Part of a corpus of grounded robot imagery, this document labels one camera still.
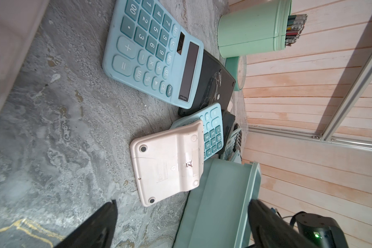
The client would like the mint green storage box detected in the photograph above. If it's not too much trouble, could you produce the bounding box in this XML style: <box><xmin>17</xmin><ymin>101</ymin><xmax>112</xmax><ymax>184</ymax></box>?
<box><xmin>174</xmin><ymin>158</ymin><xmax>261</xmax><ymax>248</ymax></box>

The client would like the black calculator face down large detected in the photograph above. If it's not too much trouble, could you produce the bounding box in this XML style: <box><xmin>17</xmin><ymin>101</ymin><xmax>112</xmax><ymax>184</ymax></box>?
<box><xmin>178</xmin><ymin>50</ymin><xmax>236</xmax><ymax>117</ymax></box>

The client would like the teal calculator left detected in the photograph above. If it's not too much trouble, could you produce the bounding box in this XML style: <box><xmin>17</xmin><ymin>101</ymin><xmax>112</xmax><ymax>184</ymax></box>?
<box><xmin>102</xmin><ymin>0</ymin><xmax>204</xmax><ymax>109</ymax></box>

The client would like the black calculator face down small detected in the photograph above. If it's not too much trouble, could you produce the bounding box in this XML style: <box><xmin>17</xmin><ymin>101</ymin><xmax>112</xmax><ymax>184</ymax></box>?
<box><xmin>218</xmin><ymin>110</ymin><xmax>236</xmax><ymax>155</ymax></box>

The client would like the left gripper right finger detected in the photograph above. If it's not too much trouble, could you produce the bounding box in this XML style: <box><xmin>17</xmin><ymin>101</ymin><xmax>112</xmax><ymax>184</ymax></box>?
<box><xmin>248</xmin><ymin>199</ymin><xmax>315</xmax><ymax>248</ymax></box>

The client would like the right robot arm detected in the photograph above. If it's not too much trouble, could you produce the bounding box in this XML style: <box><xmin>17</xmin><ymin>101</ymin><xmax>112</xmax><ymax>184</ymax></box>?
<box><xmin>289</xmin><ymin>211</ymin><xmax>349</xmax><ymax>248</ymax></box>

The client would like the small teal calculator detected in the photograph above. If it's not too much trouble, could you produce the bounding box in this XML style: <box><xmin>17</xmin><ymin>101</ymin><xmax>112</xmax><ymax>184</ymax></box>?
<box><xmin>170</xmin><ymin>103</ymin><xmax>224</xmax><ymax>160</ymax></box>

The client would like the pink calculator face down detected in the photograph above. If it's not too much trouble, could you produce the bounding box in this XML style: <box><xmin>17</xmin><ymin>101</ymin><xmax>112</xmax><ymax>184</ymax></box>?
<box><xmin>130</xmin><ymin>120</ymin><xmax>204</xmax><ymax>207</ymax></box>
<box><xmin>0</xmin><ymin>1</ymin><xmax>49</xmax><ymax>112</ymax></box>

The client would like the green pen cup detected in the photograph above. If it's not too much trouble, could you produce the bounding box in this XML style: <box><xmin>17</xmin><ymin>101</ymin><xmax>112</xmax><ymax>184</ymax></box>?
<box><xmin>218</xmin><ymin>1</ymin><xmax>308</xmax><ymax>58</ymax></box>

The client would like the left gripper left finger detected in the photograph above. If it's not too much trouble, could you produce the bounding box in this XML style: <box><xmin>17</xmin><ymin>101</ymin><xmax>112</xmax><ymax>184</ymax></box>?
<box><xmin>57</xmin><ymin>200</ymin><xmax>118</xmax><ymax>248</ymax></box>

